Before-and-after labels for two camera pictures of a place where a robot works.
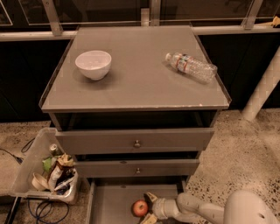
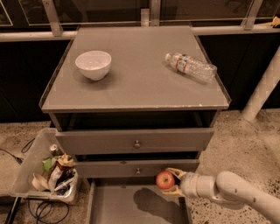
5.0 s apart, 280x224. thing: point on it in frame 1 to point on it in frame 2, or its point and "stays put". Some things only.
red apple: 140,207 to 164,179
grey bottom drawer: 110,199 stays put
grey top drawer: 134,140 stays put
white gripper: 161,207 to 189,184
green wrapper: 47,164 stays put
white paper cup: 39,182 stays put
